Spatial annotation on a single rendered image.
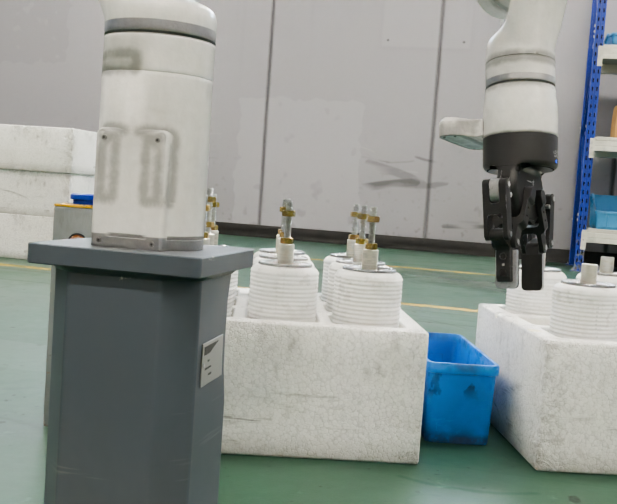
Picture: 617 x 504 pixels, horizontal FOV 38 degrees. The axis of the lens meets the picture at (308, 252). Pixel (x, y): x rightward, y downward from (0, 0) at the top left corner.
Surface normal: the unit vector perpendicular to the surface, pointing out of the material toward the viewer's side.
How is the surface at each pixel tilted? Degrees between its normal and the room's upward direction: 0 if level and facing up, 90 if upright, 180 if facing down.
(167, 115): 89
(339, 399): 90
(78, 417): 90
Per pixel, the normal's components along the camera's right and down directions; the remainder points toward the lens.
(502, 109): -0.69, -0.07
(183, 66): 0.57, 0.10
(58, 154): -0.22, 0.05
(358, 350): 0.05, 0.07
